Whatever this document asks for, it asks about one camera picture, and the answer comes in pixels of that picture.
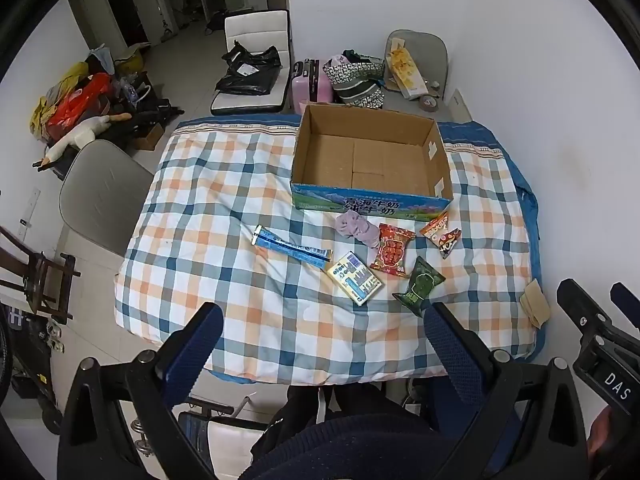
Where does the person's dark clothing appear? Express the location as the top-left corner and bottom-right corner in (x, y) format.
(250, 385), (501, 480)

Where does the long blue packet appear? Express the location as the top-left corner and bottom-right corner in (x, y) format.
(251, 225), (334, 267)

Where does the red snack packet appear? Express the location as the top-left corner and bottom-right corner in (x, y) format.
(369, 223), (417, 278)

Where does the red plastic bag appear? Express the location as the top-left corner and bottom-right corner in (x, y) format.
(47, 72), (113, 128)

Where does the small brown cardboard box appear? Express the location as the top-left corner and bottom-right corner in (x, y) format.
(132, 122), (166, 151)

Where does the green snack packet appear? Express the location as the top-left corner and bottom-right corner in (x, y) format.
(391, 256), (447, 317)

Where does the yellow white tissue packet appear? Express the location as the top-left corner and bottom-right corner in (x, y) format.
(326, 251), (384, 306)

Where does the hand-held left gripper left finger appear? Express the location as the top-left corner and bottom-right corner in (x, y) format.
(57, 302), (226, 480)

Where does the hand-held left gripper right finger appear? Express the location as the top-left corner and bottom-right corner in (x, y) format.
(422, 301), (591, 480)

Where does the checkered tote bag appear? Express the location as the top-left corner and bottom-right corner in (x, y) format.
(322, 50), (386, 111)

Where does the black plastic bag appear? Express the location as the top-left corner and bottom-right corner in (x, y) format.
(215, 40), (282, 97)

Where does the orange snack packet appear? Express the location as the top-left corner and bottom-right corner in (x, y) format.
(419, 211), (462, 260)

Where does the person's right hand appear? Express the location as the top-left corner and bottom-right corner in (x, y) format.
(586, 405), (619, 468)

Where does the grey chair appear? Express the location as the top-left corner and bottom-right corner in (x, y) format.
(59, 139), (156, 258)
(384, 30), (449, 102)

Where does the white cushioned chair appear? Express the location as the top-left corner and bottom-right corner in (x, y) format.
(210, 10), (292, 116)

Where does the open cardboard box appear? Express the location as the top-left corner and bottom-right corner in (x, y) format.
(290, 102), (454, 222)

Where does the plaid blanket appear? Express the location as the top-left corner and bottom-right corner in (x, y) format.
(114, 116), (551, 386)

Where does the black wheeled equipment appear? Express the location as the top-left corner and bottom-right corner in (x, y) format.
(0, 300), (66, 436)

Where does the yellow paper package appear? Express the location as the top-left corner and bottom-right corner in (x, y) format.
(387, 37), (430, 101)

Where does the white power strip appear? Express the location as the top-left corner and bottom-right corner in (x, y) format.
(17, 189), (41, 241)

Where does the purple scrunchie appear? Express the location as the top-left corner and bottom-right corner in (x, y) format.
(334, 211), (383, 249)

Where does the metal dumbbell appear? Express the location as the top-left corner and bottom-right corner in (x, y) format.
(131, 417), (157, 457)

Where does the dark wooden chair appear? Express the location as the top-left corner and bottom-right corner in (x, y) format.
(0, 225), (81, 326)

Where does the pink suitcase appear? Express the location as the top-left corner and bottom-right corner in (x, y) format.
(291, 59), (335, 115)

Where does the yellow cloth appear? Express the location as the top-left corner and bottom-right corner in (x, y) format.
(30, 62), (91, 136)

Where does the dark clothes pile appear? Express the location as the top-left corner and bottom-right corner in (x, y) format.
(100, 75), (183, 146)

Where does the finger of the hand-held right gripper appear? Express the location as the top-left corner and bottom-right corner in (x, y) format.
(556, 278), (614, 347)
(610, 282), (640, 320)

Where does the white goose plush toy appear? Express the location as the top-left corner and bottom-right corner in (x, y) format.
(32, 112), (133, 168)

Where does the beige cloth piece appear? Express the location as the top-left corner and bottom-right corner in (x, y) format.
(519, 278), (552, 328)

